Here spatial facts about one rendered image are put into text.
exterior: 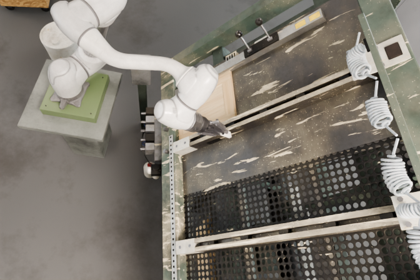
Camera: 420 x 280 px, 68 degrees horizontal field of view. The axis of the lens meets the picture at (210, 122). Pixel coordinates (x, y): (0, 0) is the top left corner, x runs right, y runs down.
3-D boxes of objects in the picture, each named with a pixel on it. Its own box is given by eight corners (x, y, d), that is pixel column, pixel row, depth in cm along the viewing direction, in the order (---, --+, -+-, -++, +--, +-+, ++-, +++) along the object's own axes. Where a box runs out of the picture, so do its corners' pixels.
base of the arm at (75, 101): (47, 106, 187) (44, 102, 182) (61, 76, 197) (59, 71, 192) (77, 114, 188) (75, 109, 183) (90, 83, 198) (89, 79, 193)
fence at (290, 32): (179, 92, 198) (174, 90, 195) (324, 12, 144) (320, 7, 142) (179, 99, 196) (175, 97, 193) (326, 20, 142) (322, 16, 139)
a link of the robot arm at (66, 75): (47, 87, 186) (35, 65, 167) (72, 69, 194) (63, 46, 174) (67, 104, 184) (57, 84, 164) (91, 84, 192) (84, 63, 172)
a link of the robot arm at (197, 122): (195, 124, 126) (205, 128, 130) (193, 105, 130) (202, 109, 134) (180, 133, 131) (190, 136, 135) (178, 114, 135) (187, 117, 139)
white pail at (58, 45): (59, 44, 302) (44, 7, 261) (90, 50, 305) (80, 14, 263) (47, 70, 288) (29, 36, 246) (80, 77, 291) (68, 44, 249)
